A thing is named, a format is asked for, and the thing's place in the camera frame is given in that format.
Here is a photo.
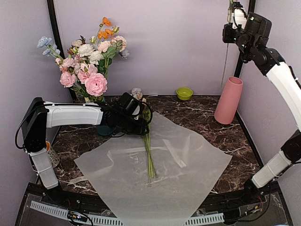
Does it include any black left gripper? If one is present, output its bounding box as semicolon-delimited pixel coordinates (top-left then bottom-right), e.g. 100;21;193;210
118;113;150;136

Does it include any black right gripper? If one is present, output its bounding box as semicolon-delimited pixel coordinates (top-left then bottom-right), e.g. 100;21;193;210
223;22;254;56

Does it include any white paper bouquet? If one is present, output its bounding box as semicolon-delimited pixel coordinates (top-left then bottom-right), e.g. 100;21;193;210
131;88;158;187

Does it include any cream printed ribbon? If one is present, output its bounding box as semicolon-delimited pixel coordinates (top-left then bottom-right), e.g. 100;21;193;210
68;138;187;185

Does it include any white translucent wrapping paper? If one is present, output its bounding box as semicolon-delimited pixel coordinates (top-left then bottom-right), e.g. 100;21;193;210
75;113;231;226

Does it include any white rose stem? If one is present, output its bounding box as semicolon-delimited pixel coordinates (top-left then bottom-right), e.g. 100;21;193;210
221;0;234;88

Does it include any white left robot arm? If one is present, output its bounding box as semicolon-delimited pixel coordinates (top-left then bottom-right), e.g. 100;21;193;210
15;92;152;205

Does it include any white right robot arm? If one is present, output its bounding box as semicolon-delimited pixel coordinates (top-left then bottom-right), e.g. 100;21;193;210
238;0;301;187

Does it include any teal cylindrical vase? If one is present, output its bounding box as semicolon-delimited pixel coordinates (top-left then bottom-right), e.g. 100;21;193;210
96;97;116;137

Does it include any pink tall vase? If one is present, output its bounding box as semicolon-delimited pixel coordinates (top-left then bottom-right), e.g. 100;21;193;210
214;77;243;125

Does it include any lime green bowl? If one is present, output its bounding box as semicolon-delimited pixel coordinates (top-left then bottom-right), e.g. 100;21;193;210
176;87;193;101

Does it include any large mixed flower arrangement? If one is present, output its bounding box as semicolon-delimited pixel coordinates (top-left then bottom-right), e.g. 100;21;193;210
37;17;129;103

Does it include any patterned mug orange inside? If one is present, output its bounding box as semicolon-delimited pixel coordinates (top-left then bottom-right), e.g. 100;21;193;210
46;141;60;168

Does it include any black left frame post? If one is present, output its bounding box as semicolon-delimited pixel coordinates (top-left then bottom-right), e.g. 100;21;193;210
47;0;78;99

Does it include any white slotted cable duct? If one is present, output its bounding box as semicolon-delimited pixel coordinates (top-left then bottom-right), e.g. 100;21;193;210
30;201;224;226

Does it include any black front table rail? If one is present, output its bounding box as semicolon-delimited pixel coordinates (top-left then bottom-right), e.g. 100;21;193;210
58;189;254;214

